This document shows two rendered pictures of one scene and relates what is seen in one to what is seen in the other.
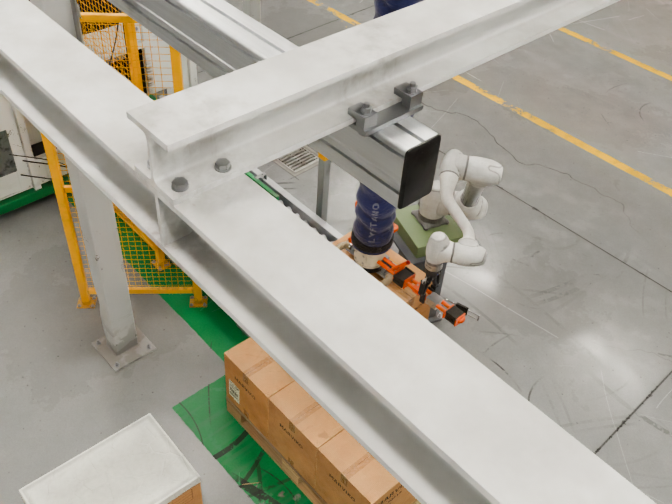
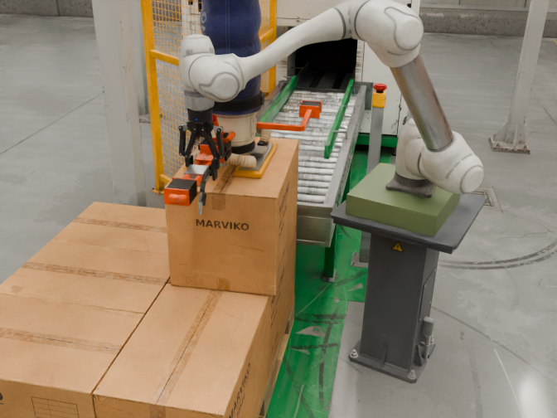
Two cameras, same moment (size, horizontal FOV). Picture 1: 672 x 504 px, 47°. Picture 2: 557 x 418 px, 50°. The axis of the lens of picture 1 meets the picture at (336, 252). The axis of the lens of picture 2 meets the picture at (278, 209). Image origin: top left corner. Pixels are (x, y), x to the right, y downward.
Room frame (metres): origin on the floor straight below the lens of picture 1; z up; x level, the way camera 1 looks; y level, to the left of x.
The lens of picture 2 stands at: (1.99, -2.08, 1.79)
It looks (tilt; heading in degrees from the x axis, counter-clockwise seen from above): 26 degrees down; 56
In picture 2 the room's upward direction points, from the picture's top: 1 degrees clockwise
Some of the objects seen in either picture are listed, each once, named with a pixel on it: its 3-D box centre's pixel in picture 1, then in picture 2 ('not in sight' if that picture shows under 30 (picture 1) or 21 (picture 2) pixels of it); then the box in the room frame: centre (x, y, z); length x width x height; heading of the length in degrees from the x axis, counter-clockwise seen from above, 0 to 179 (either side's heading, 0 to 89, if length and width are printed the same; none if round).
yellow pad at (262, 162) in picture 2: not in sight; (257, 154); (3.12, -0.25, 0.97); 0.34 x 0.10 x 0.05; 47
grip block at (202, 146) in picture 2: (403, 277); (215, 149); (2.88, -0.37, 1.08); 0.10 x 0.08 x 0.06; 137
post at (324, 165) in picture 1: (321, 208); (371, 182); (4.08, 0.12, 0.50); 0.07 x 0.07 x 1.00; 45
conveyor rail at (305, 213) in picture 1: (249, 175); (349, 143); (4.38, 0.67, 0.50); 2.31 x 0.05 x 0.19; 45
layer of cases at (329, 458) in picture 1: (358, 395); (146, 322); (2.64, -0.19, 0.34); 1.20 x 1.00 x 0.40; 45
